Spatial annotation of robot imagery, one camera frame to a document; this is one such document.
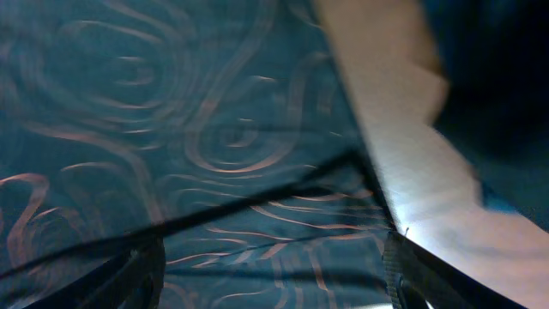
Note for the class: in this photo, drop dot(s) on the black patterned sports jersey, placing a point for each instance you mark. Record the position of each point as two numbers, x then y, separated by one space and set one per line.
231 116

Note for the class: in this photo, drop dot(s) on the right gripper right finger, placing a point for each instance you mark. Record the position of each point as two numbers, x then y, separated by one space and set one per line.
417 279

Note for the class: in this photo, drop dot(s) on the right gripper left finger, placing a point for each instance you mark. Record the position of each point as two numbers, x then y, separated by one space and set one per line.
133 280

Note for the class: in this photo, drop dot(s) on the dark blue clothes pile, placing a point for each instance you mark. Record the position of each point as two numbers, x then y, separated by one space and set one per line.
494 55

